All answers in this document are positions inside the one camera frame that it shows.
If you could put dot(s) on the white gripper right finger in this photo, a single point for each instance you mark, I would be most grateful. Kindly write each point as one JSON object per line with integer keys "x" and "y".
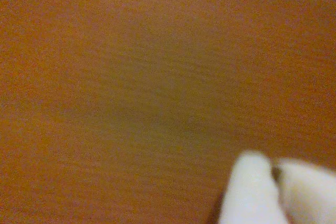
{"x": 309, "y": 195}

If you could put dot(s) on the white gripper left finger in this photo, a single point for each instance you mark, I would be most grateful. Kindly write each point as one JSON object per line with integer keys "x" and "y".
{"x": 249, "y": 195}

